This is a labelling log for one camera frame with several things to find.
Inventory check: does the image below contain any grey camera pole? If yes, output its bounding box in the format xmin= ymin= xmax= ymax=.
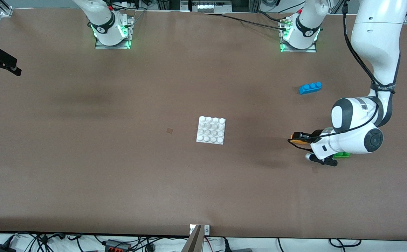
xmin=180 ymin=225 xmax=203 ymax=252

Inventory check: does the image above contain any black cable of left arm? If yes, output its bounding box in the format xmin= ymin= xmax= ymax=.
xmin=287 ymin=0 xmax=396 ymax=154

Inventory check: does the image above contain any white studded base plate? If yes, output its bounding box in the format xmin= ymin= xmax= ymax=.
xmin=196 ymin=116 xmax=227 ymax=145

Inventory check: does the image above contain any metal box with white connectors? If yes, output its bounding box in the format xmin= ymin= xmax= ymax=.
xmin=191 ymin=0 xmax=233 ymax=13

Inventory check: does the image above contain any blue three-stud block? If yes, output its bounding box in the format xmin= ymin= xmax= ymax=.
xmin=298 ymin=82 xmax=323 ymax=95

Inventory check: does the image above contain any small metal bracket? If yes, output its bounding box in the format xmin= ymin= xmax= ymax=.
xmin=189 ymin=224 xmax=211 ymax=236

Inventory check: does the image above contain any long black table cable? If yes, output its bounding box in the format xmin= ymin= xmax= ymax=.
xmin=203 ymin=13 xmax=289 ymax=31

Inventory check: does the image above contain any black device with red buttons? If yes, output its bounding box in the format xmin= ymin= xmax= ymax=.
xmin=104 ymin=239 xmax=131 ymax=252

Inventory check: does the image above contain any black plug connector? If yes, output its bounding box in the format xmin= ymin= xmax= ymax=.
xmin=224 ymin=238 xmax=253 ymax=252

